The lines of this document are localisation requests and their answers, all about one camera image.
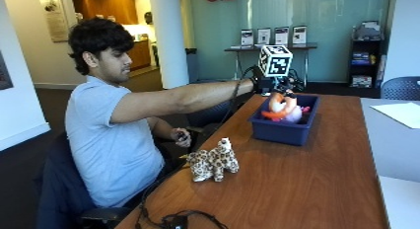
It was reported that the orange and white plush toy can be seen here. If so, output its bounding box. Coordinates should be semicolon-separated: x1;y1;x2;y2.
261;92;300;122

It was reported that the pink and white plush toy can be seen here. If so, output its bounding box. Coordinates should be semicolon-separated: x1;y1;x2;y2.
284;105;313;124

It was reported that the white cube with black markers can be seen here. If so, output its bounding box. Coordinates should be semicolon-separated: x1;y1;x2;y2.
258;44;294;78

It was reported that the dark blue plastic bin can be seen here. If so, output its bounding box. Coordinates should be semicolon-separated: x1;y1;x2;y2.
248;94;321;147

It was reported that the framed display leaflet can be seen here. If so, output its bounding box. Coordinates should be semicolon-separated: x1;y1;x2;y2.
292;25;309;45
274;26;290;45
240;29;256;47
257;27;273;45

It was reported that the black magazine shelf rack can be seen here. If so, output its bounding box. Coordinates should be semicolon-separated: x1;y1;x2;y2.
349;21;387;89

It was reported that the grey mesh chair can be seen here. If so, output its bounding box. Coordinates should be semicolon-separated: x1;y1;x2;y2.
379;76;420;102

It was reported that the white paper sheet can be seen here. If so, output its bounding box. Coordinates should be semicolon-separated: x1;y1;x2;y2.
369;102;420;130

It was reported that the spotted leopard plush toy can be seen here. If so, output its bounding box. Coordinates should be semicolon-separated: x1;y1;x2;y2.
179;137;241;184

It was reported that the white round column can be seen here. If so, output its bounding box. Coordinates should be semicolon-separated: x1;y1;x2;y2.
148;0;191;90

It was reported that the wooden cabinet counter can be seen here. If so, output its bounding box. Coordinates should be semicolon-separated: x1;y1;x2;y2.
127;39;153;72

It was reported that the the person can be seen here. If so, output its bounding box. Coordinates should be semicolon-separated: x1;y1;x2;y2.
64;17;264;209

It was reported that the small black device box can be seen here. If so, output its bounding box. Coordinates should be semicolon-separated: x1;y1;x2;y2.
161;214;191;229

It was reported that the black office chair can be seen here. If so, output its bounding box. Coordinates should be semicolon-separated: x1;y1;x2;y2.
35;131;133;229

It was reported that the black cable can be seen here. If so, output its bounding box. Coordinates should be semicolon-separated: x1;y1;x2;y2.
135;65;264;229

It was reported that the wall poster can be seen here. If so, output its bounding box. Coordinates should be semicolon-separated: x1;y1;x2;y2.
39;0;71;43

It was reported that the dark framed wall picture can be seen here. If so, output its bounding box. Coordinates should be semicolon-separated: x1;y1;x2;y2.
0;50;15;91

